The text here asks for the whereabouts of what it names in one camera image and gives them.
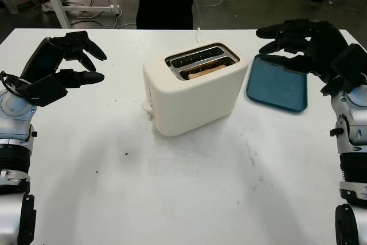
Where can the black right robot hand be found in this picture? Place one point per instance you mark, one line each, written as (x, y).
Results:
(324, 44)

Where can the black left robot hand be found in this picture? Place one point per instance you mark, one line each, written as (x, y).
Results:
(43, 58)

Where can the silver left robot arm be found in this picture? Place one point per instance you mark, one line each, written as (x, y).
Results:
(14, 124)

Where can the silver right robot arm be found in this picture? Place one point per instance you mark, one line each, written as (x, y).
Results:
(352, 118)

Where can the cream toaster lever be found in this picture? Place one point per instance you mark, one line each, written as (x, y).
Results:
(146, 106)

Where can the toast slice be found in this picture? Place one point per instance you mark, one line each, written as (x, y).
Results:
(200, 74)

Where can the cream two-slot toaster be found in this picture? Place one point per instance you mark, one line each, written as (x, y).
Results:
(189, 107)

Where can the blue plastic tray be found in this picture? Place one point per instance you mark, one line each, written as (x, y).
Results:
(275, 90)

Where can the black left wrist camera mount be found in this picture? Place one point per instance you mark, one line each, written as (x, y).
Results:
(46, 91)

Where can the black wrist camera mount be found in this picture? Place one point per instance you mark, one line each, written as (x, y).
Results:
(46, 91)
(348, 67)

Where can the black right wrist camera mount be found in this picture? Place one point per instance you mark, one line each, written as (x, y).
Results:
(348, 67)

